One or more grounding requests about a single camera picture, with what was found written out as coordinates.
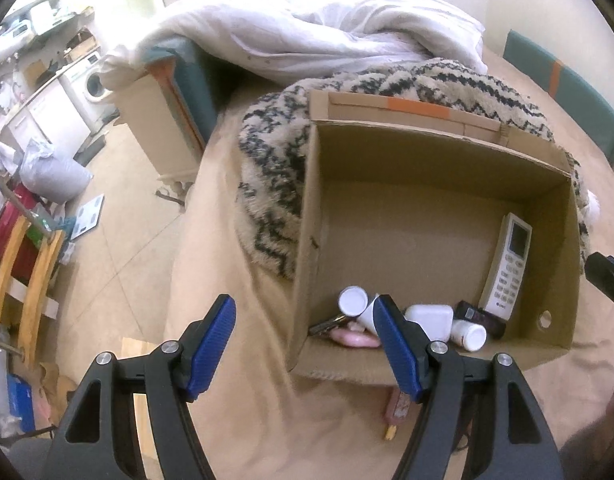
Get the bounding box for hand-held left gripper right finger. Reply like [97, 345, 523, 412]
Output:
[372, 294, 563, 480]

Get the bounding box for black patterned fluffy blanket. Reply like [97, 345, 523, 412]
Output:
[237, 57, 600, 281]

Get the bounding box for white duvet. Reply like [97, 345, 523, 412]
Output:
[99, 0, 488, 93]

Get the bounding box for blue box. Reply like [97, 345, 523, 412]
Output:
[7, 375, 38, 434]

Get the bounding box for white pill bottle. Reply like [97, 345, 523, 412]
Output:
[449, 320, 488, 352]

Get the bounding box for white cabinet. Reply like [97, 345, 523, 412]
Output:
[0, 80, 92, 161]

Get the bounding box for metal keys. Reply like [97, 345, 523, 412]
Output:
[308, 312, 348, 337]

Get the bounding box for teal padded bed panel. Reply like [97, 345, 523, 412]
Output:
[147, 40, 233, 148]
[502, 30, 614, 166]

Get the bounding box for cream bedside cabinet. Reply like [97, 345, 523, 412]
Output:
[114, 72, 203, 187]

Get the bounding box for white washing machine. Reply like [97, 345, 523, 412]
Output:
[59, 50, 118, 127]

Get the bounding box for light wooden board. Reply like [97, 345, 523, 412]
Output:
[121, 337, 160, 480]

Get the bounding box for red suitcase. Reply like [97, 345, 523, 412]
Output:
[0, 185, 44, 286]

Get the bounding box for white tube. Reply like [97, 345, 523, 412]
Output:
[357, 294, 386, 334]

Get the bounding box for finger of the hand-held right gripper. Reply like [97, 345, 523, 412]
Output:
[584, 252, 614, 319]

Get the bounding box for wooden chair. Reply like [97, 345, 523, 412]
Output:
[0, 215, 68, 361]

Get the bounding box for small black device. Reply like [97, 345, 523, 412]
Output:
[455, 300, 508, 339]

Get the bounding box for grey plastic bag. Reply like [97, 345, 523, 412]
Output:
[19, 140, 94, 206]

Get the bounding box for white bathroom scale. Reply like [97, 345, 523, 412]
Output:
[69, 194, 106, 241]

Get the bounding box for cardboard box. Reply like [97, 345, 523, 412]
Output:
[287, 89, 585, 386]

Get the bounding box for pink soft item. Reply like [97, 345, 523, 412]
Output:
[334, 327, 383, 349]

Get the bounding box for white remote control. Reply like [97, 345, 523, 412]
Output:
[478, 212, 533, 318]

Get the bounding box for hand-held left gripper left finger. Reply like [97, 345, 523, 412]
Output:
[47, 294, 238, 480]

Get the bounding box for beige bed sheet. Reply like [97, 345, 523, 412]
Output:
[162, 50, 614, 480]

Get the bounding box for white earbud case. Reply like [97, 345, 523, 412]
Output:
[404, 304, 454, 343]

